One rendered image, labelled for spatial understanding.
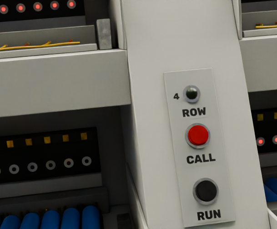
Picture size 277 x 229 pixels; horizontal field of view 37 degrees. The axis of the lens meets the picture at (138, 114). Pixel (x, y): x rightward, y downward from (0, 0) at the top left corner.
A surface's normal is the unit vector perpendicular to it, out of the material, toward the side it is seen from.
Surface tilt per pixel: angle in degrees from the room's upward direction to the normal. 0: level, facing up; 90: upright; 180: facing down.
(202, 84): 90
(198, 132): 90
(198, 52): 90
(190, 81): 90
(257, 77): 111
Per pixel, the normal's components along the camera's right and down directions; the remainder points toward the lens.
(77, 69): 0.11, 0.18
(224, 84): 0.07, -0.18
